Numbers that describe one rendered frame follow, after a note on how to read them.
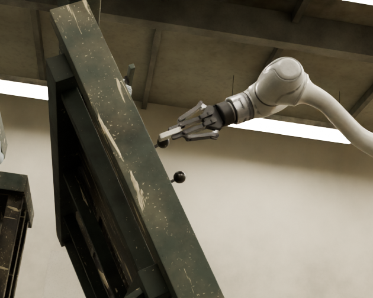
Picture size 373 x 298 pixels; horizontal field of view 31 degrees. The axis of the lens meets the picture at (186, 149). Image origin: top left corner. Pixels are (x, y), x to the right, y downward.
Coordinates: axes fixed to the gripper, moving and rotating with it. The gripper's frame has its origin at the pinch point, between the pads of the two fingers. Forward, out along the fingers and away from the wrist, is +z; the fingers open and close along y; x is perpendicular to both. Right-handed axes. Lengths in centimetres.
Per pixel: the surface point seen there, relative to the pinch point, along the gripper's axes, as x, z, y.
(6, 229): 139, 52, -28
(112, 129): -17.4, 19.1, -1.3
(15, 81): 438, -10, -250
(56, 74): -11.4, 25.8, -24.2
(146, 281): -11.5, 25.8, 38.2
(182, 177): 3.2, 1.1, 12.8
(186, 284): -17, 18, 44
